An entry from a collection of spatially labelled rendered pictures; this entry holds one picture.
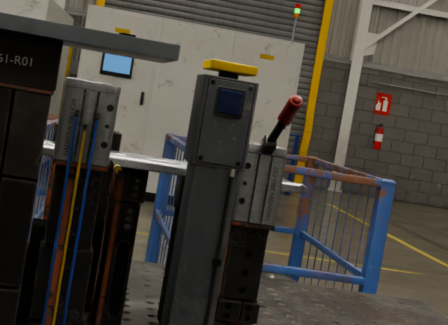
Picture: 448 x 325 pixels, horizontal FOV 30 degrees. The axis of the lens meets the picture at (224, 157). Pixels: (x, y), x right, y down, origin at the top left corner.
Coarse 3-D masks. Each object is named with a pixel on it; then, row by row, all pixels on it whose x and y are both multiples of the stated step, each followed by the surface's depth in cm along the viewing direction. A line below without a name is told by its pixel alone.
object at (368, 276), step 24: (168, 144) 418; (288, 168) 311; (312, 168) 313; (336, 168) 386; (168, 192) 420; (312, 192) 431; (384, 192) 317; (384, 216) 318; (168, 240) 334; (312, 240) 407; (360, 240) 342; (384, 240) 318; (264, 264) 313; (288, 264) 436; (360, 288) 322
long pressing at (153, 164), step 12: (48, 144) 137; (120, 156) 130; (132, 156) 139; (144, 156) 144; (144, 168) 130; (156, 168) 130; (168, 168) 130; (180, 168) 131; (288, 180) 143; (300, 192) 136
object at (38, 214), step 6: (54, 120) 357; (48, 126) 315; (54, 126) 339; (48, 138) 338; (42, 156) 306; (48, 156) 350; (48, 168) 363; (42, 174) 339; (48, 174) 363; (36, 192) 306; (42, 192) 351; (36, 198) 328; (42, 204) 368; (36, 210) 348; (42, 210) 351; (36, 216) 332; (30, 234) 310
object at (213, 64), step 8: (208, 64) 105; (216, 64) 103; (224, 64) 103; (232, 64) 103; (240, 64) 104; (224, 72) 105; (232, 72) 104; (240, 72) 104; (248, 72) 104; (256, 72) 104
